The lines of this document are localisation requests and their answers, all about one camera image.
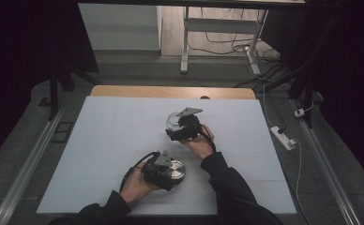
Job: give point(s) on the clear glass jar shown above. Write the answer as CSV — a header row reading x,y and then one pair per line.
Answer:
x,y
172,121

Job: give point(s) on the grey metal floor rail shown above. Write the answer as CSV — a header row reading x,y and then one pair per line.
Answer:
x,y
324,162
30,168

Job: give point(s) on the person's right hand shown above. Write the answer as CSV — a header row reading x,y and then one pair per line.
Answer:
x,y
199,145

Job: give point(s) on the black metal stand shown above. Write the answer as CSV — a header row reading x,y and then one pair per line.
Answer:
x,y
308,93
53,90

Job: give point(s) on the white cabinet panel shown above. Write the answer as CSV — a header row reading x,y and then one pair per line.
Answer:
x,y
120,28

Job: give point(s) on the round silver metal lid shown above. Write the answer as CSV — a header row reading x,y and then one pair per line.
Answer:
x,y
177,171

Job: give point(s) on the wooden table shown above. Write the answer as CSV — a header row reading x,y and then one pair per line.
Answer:
x,y
155,92

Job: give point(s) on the black curtain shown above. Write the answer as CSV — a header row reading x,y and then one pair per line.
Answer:
x,y
20,47
349,78

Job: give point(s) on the person's left hand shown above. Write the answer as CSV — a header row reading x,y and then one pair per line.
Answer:
x,y
136,186

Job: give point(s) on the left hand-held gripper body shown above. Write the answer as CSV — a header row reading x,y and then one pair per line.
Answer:
x,y
155,172

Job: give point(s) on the black floor socket plate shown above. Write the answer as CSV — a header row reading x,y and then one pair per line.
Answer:
x,y
63,132

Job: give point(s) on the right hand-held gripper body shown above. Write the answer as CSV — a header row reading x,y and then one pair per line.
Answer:
x,y
191,123

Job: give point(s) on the small white adapter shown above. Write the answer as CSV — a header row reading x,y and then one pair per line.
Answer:
x,y
299,112

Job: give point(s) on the white table mat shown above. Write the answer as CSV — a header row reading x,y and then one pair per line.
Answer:
x,y
108,131

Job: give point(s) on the white power strip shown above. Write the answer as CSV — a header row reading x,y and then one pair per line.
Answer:
x,y
280,136

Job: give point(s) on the black table grommet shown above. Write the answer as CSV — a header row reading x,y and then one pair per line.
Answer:
x,y
204,97

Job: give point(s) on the white desk frame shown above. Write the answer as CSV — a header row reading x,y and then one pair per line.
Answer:
x,y
217,25

